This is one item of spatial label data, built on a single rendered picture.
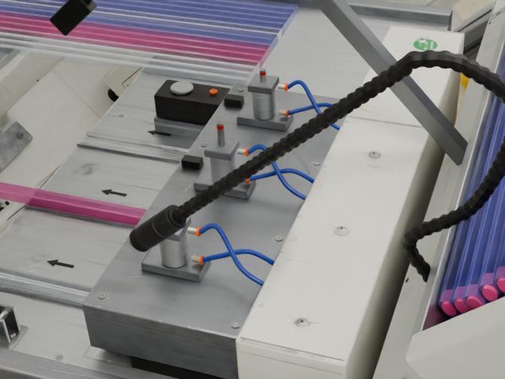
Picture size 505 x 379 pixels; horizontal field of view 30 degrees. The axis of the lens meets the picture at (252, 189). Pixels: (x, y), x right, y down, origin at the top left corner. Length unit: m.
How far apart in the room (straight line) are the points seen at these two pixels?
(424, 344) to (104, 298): 0.27
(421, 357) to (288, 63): 0.62
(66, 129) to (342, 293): 1.78
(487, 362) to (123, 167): 0.52
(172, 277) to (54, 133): 1.67
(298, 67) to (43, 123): 1.34
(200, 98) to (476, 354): 0.52
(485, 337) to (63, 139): 1.93
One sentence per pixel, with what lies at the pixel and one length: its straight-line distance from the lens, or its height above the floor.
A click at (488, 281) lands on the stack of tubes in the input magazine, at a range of 0.60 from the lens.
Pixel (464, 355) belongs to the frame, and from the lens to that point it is 0.56.
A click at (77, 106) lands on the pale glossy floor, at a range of 2.48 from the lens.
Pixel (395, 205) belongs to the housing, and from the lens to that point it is 0.78.
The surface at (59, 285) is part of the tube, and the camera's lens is 0.83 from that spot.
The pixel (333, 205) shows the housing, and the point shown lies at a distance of 0.77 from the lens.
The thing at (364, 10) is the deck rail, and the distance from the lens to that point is 1.24.
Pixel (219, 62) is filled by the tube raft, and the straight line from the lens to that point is 1.12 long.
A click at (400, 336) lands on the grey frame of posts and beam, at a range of 0.69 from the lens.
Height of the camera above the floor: 1.72
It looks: 38 degrees down
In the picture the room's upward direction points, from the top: 58 degrees clockwise
